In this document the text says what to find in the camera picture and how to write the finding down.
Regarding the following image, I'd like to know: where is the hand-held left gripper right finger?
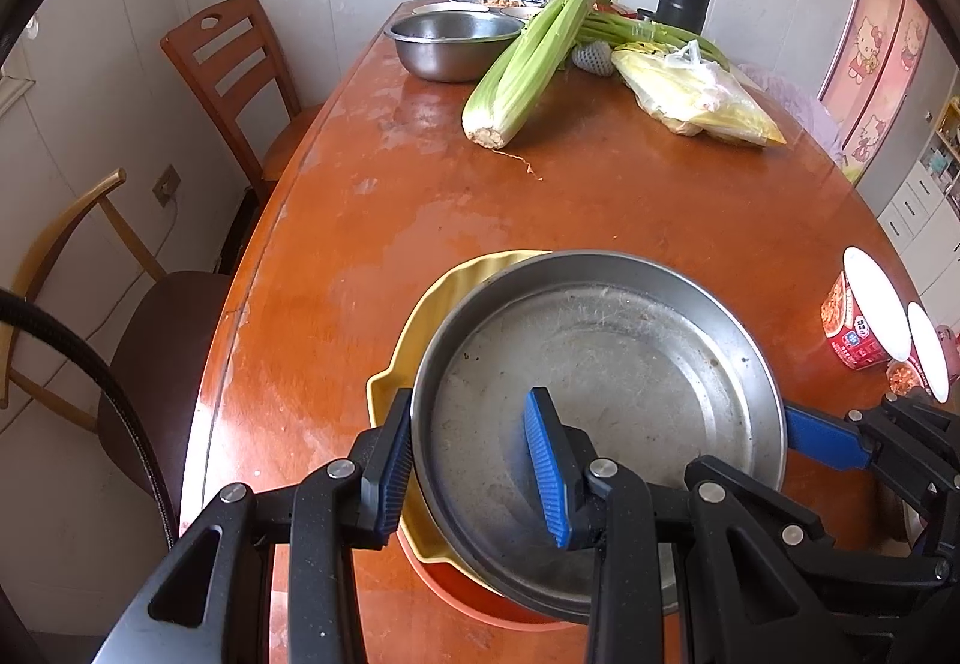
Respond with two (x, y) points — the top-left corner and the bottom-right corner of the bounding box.
(523, 386), (826, 664)

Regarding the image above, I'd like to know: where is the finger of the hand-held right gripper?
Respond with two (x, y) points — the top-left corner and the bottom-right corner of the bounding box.
(784, 394), (960, 545)
(686, 455), (960, 609)

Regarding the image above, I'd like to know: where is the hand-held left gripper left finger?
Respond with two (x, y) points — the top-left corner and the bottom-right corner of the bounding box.
(94, 388), (415, 664)

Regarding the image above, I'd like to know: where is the red paper noodle bowl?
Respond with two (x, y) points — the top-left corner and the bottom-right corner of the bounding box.
(885, 300), (953, 402)
(821, 246), (912, 372)

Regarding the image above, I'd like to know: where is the steel plate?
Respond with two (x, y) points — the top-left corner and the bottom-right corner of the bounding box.
(411, 250), (788, 624)

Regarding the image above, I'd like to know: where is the orange flower-shaped plate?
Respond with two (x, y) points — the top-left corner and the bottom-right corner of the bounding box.
(397, 529), (593, 631)

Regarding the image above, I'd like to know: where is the yellow scalloped plate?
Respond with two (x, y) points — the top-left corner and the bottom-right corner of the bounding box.
(365, 249), (556, 597)

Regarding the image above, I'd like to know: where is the white drawer cabinet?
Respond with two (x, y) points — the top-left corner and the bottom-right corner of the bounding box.
(855, 101), (960, 260)

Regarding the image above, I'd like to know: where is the light wooden armchair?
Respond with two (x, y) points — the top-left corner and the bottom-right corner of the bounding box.
(0, 169), (233, 507)

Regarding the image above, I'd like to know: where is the pink garment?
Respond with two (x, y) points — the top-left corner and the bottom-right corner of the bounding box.
(739, 60), (848, 166)

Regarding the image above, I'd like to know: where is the yellow plastic food bag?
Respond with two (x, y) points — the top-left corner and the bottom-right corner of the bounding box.
(611, 39), (788, 148)

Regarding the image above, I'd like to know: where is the long celery bunch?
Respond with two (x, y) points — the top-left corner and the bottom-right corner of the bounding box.
(461, 0), (608, 149)

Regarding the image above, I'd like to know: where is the fruit in foam net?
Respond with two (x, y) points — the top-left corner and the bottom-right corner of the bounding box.
(572, 40), (616, 76)

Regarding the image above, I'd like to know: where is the small steel bowl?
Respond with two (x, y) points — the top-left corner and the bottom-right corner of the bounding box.
(384, 10), (526, 82)

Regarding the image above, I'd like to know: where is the short celery bunch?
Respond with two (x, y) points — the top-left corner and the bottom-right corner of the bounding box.
(577, 11), (728, 69)

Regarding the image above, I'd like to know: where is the brown slatted wooden chair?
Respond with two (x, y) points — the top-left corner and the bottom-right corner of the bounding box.
(160, 0), (323, 200)

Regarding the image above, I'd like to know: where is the black cable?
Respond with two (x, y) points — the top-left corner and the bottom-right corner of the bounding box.
(0, 289), (181, 545)

